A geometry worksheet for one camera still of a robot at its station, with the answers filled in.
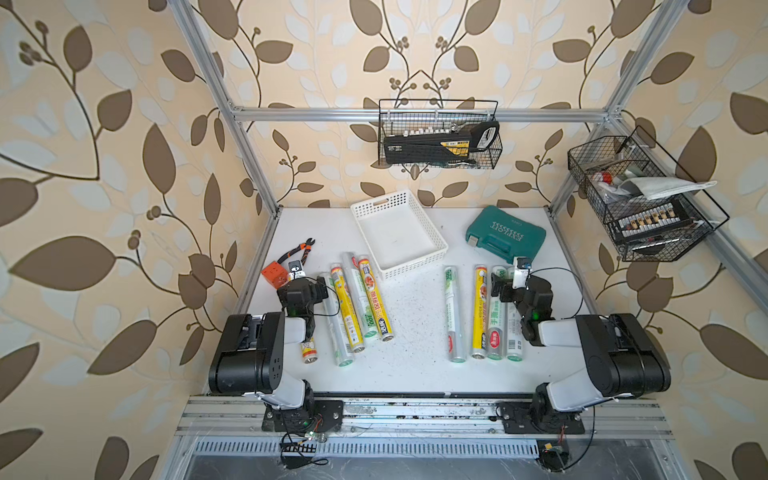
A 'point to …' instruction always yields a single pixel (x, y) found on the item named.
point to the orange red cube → (275, 274)
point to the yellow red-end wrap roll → (308, 351)
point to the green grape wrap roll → (368, 324)
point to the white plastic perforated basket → (398, 234)
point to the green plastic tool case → (504, 236)
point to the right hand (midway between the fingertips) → (509, 274)
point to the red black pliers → (307, 246)
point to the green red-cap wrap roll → (496, 320)
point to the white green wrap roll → (456, 341)
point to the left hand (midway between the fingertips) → (304, 278)
